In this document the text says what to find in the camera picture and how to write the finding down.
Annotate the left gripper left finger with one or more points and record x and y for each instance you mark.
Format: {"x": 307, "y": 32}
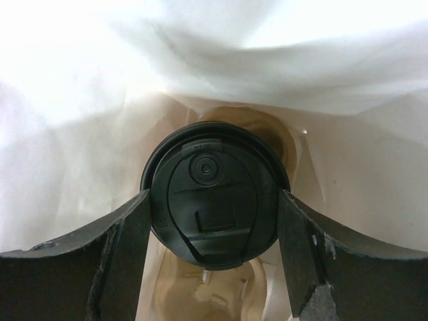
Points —
{"x": 92, "y": 273}

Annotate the black plastic cup lid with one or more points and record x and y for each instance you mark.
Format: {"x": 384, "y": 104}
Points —
{"x": 214, "y": 194}

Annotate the brown paper bag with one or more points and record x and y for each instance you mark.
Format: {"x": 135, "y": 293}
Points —
{"x": 89, "y": 89}

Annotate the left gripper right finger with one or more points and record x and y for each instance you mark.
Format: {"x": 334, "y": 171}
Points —
{"x": 336, "y": 273}

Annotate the cardboard cup carrier tray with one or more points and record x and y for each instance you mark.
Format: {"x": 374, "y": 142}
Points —
{"x": 186, "y": 292}

